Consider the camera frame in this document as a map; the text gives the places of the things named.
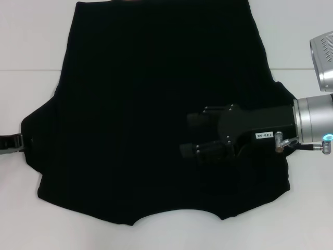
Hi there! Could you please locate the black t-shirt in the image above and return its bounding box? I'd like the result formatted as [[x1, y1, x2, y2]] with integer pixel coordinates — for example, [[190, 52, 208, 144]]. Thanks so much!
[[20, 0, 300, 227]]

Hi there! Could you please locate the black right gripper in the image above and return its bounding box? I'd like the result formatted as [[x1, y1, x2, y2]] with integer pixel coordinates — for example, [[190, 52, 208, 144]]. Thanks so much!
[[179, 104, 297, 166]]

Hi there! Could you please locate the right gripper cable with plugs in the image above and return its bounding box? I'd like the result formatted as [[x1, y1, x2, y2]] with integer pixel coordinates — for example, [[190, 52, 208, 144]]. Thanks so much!
[[275, 131, 333, 155]]

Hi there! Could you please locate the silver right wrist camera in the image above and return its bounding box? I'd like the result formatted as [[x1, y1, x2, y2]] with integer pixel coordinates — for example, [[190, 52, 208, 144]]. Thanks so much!
[[309, 30, 333, 92]]

